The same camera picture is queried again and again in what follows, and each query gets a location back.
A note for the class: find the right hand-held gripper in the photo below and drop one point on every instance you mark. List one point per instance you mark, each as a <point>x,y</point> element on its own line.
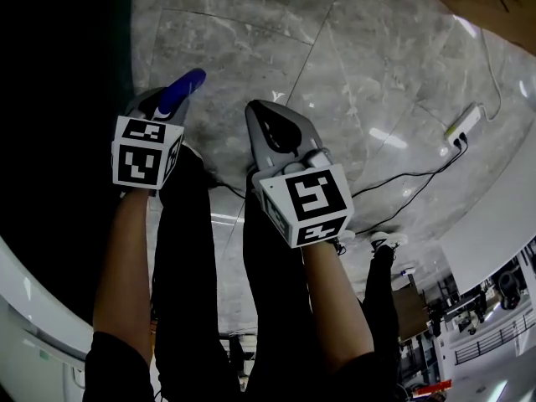
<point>312,199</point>

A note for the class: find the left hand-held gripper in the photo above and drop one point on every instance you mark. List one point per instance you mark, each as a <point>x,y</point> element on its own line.
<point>136,159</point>

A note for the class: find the blue bottle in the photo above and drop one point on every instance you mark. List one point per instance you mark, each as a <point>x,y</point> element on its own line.
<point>180,90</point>

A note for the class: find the black bathtub with white rim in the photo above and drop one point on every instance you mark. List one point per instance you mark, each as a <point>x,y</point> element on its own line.
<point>58,99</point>

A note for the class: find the person's left forearm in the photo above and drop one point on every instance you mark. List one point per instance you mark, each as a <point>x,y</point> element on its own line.
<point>121,266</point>

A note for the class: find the person's right forearm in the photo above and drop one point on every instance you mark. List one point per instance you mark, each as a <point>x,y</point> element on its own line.
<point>335,308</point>

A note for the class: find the grey marble floor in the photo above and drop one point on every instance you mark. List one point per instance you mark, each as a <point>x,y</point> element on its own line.
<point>356,57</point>

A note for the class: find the person's left leg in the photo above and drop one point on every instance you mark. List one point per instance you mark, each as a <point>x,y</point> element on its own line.
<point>184,266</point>

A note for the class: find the brown board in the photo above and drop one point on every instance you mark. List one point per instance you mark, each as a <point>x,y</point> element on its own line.
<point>410,312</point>

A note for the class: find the white power strip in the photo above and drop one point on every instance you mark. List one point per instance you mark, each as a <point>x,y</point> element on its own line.
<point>464,125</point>

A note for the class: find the white curved panel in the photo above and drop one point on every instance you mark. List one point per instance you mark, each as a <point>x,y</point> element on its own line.
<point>494,233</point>

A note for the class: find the person's right black sleeve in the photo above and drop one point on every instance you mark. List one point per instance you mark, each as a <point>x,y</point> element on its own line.
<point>368,379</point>

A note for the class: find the person's black sleeve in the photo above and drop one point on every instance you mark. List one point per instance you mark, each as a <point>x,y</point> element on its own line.
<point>117,371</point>
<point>368,379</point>

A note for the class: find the person's left black sleeve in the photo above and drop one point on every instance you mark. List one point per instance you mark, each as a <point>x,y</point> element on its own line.
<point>117,371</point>

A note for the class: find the red bar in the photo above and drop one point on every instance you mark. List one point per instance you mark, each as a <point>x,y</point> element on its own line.
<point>431,387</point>

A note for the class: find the black metal railing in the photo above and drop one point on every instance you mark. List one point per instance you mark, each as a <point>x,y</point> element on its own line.
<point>494,337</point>

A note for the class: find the brown cardboard box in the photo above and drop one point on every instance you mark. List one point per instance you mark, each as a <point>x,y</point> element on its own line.
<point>481,2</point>

